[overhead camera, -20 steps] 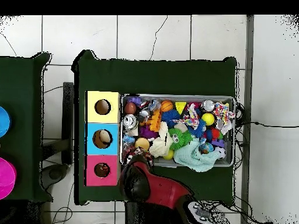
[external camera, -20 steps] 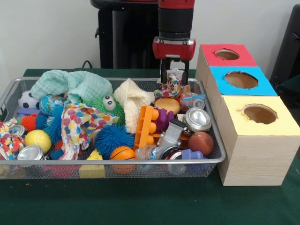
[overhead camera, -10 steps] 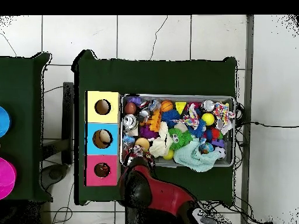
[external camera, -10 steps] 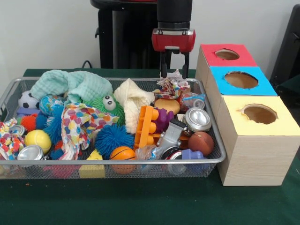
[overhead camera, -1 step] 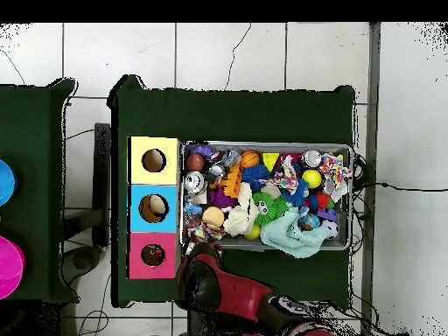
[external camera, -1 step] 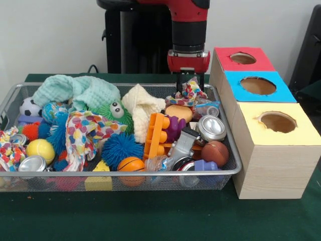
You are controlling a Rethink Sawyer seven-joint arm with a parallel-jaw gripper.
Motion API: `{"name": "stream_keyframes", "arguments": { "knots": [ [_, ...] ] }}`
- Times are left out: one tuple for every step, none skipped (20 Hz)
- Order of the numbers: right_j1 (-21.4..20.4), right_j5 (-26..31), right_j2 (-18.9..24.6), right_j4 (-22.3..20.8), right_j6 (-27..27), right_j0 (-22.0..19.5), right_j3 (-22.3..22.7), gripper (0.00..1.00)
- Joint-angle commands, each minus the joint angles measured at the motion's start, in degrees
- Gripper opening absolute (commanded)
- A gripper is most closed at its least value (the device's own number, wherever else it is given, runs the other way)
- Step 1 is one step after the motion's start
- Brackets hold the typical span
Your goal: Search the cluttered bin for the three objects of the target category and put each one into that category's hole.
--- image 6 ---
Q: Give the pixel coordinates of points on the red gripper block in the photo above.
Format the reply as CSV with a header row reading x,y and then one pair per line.
x,y
188,61

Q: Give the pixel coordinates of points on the cream muslin cloth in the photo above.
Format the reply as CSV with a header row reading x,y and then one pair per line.
x,y
143,110

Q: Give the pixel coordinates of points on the mint knitted cloth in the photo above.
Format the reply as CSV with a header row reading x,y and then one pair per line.
x,y
75,90

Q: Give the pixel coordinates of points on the blue fuzzy ball with eyes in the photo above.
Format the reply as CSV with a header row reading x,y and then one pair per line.
x,y
57,135

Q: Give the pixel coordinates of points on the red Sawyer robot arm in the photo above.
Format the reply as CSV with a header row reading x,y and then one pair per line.
x,y
189,25

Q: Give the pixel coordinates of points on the wooden box with three holes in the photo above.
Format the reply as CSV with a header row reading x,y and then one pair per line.
x,y
276,170

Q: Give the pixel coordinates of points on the clear mesh bin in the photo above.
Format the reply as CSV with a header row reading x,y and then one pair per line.
x,y
75,187

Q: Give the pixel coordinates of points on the purple spiky toy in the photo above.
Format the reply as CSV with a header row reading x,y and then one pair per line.
x,y
175,128

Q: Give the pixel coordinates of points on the silver drink can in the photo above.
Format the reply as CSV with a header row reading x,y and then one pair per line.
x,y
212,128

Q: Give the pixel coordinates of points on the orange plastic block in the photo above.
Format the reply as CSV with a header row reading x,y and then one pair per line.
x,y
156,135

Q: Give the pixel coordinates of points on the brown football toy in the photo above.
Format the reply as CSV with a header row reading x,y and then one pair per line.
x,y
215,153

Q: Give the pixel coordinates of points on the blue spiky ball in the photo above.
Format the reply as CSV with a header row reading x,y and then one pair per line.
x,y
120,150

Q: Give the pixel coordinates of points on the orange basketball toy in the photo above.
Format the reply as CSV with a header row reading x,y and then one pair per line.
x,y
131,165

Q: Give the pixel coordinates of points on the black chair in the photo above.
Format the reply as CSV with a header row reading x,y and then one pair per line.
x,y
309,45

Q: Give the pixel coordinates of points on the dark green tablecloth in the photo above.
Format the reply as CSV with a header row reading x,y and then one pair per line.
x,y
150,218

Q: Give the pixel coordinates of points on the globe print ball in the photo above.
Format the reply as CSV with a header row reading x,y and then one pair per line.
x,y
51,111

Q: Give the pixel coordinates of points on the black and white soccer ball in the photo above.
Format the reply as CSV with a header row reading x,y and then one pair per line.
x,y
30,108

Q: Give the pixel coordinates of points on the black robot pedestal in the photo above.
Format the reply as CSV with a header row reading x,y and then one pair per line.
x,y
135,37

